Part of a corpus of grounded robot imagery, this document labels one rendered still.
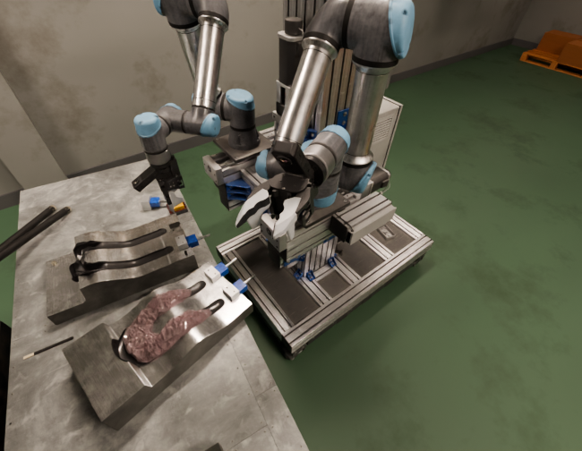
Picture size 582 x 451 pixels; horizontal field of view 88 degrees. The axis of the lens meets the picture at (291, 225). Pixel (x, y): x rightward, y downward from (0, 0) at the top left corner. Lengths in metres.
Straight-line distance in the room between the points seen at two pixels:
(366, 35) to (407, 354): 1.71
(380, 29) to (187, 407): 1.10
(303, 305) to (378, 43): 1.40
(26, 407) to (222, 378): 0.55
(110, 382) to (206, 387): 0.26
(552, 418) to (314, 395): 1.25
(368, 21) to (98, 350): 1.11
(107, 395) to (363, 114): 1.01
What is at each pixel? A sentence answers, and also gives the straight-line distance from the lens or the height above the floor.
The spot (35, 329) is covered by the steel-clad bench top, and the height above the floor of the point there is 0.80.
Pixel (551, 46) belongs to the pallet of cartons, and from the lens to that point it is 8.07.
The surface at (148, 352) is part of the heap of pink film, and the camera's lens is 1.06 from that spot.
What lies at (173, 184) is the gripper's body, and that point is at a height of 1.11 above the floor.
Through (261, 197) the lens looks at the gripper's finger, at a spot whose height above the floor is 1.46.
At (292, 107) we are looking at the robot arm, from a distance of 0.80.
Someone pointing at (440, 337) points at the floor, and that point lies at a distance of 2.20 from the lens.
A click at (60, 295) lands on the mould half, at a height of 0.86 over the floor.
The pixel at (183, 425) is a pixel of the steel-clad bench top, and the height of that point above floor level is 0.80.
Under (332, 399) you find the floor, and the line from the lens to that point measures 1.88.
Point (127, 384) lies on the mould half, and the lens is 1.02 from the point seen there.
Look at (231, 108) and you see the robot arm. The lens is 1.39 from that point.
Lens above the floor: 1.80
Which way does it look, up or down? 46 degrees down
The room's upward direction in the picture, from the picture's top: 2 degrees clockwise
